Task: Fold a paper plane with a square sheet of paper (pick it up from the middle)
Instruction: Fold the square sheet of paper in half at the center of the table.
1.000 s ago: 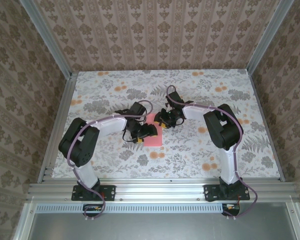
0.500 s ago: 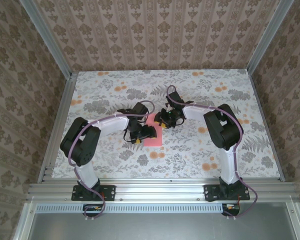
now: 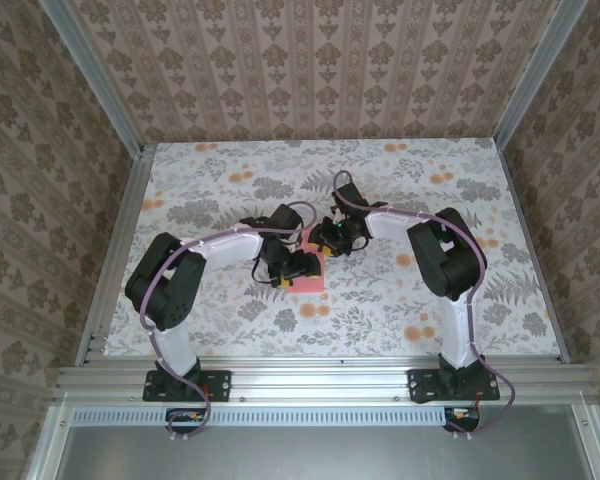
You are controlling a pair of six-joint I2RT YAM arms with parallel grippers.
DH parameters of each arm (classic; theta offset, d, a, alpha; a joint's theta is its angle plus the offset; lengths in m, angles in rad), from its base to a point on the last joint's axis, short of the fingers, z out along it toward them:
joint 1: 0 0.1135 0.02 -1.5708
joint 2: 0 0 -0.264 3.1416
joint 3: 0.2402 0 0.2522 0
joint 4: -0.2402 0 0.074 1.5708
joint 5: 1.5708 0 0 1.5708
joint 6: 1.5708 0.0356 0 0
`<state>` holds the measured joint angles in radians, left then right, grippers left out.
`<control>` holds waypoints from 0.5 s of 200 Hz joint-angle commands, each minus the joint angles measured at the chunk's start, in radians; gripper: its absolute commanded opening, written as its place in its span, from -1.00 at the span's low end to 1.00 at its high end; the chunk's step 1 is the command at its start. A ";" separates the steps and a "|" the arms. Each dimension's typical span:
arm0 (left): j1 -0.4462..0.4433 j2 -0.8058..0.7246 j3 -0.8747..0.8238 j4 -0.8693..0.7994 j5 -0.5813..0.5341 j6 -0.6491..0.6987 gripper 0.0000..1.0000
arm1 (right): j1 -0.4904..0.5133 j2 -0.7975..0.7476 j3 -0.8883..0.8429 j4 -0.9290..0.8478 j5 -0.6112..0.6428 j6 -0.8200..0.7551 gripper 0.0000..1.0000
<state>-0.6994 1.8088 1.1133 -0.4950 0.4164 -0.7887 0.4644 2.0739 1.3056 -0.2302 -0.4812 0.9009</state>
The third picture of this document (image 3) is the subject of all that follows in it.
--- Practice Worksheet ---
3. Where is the black connector board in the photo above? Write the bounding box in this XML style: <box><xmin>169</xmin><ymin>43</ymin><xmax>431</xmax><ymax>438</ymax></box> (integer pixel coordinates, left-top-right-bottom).
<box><xmin>442</xmin><ymin>405</ymin><xmax>481</xmax><ymax>434</ymax></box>
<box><xmin>165</xmin><ymin>407</ymin><xmax>207</xmax><ymax>435</ymax></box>

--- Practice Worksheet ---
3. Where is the aluminium frame post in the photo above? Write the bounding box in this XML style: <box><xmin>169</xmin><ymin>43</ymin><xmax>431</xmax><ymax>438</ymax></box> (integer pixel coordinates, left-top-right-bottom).
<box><xmin>42</xmin><ymin>0</ymin><xmax>146</xmax><ymax>156</ymax></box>
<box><xmin>494</xmin><ymin>0</ymin><xmax>579</xmax><ymax>146</ymax></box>

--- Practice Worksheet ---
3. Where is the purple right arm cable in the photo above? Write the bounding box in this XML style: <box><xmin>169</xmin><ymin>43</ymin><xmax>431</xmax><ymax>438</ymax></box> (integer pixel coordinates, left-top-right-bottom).
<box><xmin>332</xmin><ymin>169</ymin><xmax>519</xmax><ymax>441</ymax></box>

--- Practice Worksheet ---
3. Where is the floral patterned table cover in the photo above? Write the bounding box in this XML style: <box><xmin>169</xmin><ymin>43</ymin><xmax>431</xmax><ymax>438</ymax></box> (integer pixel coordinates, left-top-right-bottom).
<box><xmin>102</xmin><ymin>141</ymin><xmax>564</xmax><ymax>359</ymax></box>

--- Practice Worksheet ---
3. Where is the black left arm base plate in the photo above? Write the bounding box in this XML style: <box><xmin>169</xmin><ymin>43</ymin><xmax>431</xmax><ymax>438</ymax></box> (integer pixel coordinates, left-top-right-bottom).
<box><xmin>143</xmin><ymin>368</ymin><xmax>232</xmax><ymax>403</ymax></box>

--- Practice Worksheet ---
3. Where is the grey slotted cable duct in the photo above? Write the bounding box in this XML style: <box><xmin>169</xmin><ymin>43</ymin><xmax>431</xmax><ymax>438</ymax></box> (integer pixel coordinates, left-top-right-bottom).
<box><xmin>72</xmin><ymin>405</ymin><xmax>481</xmax><ymax>426</ymax></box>

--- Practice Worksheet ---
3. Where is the grey sheet metal panel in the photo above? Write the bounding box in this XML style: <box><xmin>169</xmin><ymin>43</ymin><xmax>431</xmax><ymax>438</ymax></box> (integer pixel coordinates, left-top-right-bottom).
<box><xmin>27</xmin><ymin>404</ymin><xmax>600</xmax><ymax>480</ymax></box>

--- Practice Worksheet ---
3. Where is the long aluminium frame beam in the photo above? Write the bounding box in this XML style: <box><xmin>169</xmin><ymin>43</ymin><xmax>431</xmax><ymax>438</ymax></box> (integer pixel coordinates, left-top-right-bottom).
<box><xmin>52</xmin><ymin>363</ymin><xmax>599</xmax><ymax>404</ymax></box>

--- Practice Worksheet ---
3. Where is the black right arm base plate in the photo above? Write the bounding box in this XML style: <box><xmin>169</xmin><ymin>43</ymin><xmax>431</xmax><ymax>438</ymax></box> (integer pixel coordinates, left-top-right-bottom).
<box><xmin>407</xmin><ymin>368</ymin><xmax>501</xmax><ymax>404</ymax></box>

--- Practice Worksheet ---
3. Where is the aluminium side rail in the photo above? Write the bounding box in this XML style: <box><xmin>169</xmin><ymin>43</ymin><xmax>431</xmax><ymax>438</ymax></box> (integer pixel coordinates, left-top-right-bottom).
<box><xmin>74</xmin><ymin>144</ymin><xmax>156</xmax><ymax>366</ymax></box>

